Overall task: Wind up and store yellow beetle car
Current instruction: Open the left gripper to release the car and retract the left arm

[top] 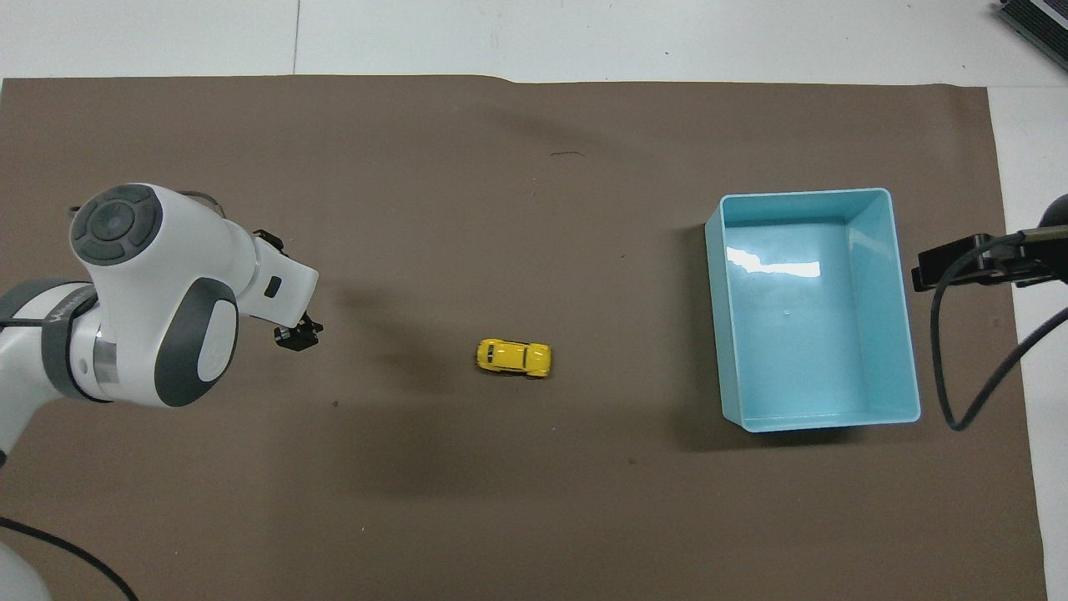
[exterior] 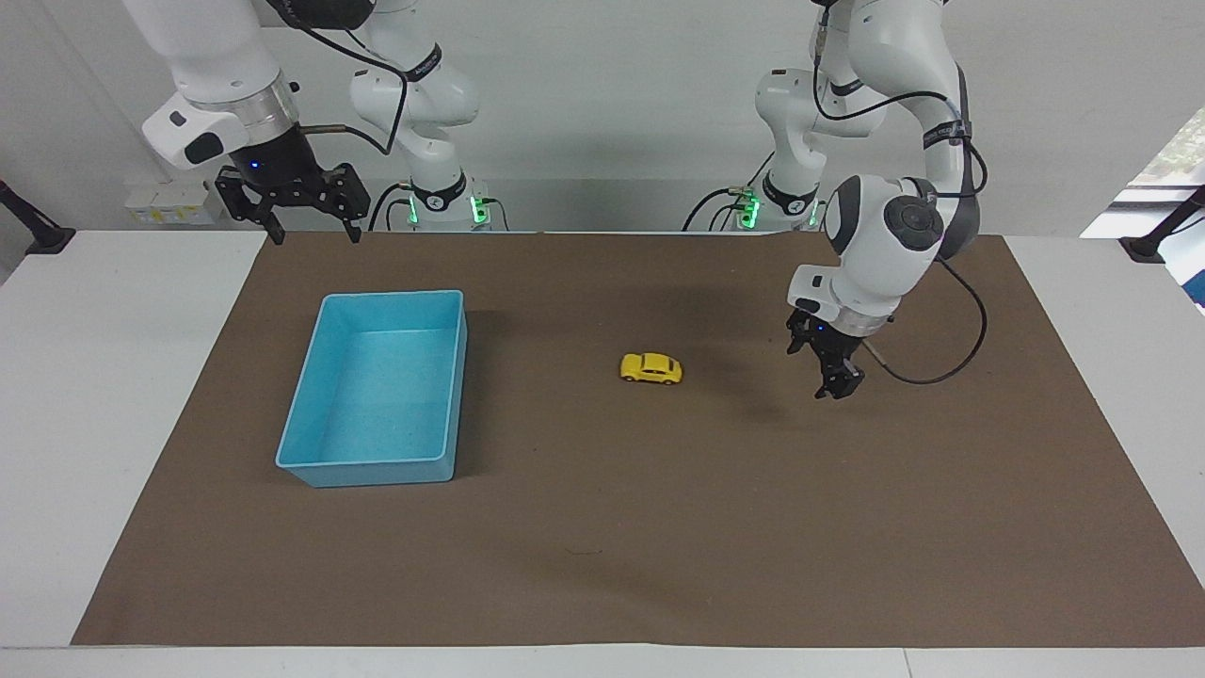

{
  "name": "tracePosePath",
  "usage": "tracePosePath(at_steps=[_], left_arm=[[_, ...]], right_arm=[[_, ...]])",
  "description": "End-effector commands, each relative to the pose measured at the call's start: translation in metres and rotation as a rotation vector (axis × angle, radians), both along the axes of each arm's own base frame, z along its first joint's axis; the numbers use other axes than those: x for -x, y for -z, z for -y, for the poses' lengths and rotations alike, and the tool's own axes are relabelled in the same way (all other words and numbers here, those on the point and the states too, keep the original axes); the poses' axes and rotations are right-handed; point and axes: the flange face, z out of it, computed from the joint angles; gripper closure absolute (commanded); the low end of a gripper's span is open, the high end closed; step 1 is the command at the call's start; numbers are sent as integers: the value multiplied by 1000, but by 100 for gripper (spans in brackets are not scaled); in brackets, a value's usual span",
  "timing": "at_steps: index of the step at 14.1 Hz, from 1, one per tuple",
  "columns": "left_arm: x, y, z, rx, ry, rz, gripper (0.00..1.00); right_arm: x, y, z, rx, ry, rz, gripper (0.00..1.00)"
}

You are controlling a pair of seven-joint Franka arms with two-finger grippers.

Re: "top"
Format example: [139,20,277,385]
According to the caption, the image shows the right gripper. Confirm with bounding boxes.
[991,193,1068,291]

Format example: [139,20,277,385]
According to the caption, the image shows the yellow toy beetle car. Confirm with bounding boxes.
[476,338,554,381]

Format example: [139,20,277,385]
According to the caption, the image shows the light blue plastic bin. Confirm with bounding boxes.
[704,188,923,435]

